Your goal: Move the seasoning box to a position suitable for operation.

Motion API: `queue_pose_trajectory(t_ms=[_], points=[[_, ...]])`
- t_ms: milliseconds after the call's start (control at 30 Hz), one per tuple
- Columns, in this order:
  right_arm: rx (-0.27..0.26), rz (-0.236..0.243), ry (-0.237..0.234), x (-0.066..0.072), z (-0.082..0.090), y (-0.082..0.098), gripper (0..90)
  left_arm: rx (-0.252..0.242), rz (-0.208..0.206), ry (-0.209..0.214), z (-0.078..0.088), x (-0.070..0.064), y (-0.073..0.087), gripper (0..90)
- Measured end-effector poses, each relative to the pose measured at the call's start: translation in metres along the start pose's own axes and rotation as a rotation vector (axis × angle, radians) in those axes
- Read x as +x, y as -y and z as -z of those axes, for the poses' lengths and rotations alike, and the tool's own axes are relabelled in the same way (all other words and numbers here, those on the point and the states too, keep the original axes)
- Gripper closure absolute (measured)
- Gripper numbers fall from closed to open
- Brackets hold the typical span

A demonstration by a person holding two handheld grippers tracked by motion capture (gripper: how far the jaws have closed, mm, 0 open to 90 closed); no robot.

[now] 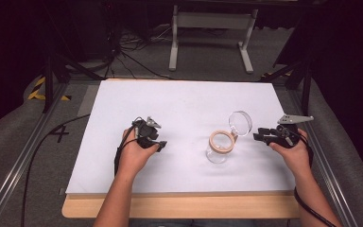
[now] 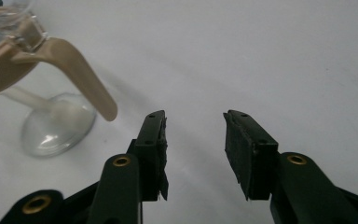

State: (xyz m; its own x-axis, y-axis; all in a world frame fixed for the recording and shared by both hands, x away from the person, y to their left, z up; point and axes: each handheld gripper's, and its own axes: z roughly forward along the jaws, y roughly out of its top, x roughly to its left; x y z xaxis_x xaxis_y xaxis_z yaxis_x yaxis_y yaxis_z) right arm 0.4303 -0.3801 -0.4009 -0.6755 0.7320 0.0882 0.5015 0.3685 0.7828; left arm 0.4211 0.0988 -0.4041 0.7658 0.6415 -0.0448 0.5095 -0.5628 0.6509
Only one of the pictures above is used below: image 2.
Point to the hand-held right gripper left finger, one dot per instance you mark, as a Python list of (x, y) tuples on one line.
[(151, 155)]

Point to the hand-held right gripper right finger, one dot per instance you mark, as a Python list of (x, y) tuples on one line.
[(248, 161)]

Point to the clear stemmed glass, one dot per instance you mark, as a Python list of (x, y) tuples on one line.
[(59, 126)]

